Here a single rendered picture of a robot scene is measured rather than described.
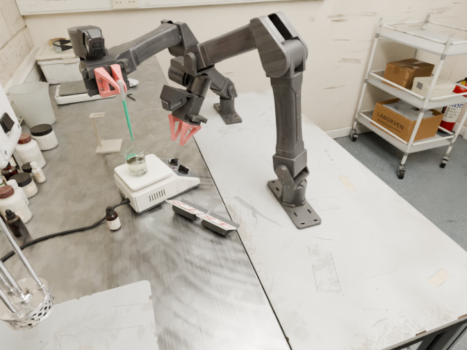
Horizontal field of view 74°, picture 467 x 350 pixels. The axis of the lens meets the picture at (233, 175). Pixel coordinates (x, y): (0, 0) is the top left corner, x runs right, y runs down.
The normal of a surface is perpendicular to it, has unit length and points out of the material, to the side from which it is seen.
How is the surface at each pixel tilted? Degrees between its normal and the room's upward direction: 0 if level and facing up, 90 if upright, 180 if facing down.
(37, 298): 0
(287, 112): 90
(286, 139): 83
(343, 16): 90
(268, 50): 90
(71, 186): 0
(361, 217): 0
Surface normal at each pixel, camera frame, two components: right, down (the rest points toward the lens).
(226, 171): 0.00, -0.81
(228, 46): -0.60, 0.52
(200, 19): 0.32, 0.56
